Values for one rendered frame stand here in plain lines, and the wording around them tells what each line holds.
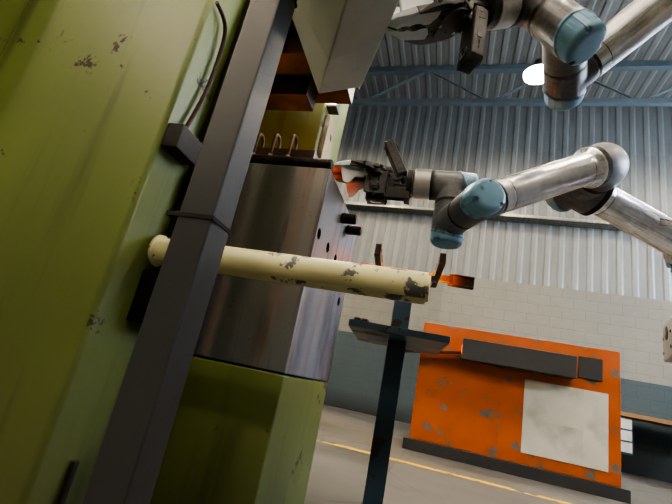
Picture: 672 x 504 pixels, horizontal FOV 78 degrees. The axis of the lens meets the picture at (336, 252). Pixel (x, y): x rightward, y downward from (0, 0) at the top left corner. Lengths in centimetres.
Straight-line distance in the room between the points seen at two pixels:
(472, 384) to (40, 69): 412
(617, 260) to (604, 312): 107
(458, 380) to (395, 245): 515
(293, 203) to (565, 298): 831
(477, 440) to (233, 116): 419
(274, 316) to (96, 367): 32
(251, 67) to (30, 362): 50
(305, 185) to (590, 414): 402
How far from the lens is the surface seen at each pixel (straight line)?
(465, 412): 445
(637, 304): 937
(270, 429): 83
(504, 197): 89
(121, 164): 76
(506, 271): 897
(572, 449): 458
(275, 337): 84
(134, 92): 84
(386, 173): 105
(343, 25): 63
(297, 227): 89
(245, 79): 51
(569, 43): 84
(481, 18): 83
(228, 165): 45
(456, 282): 163
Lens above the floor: 47
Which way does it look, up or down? 17 degrees up
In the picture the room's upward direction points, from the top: 12 degrees clockwise
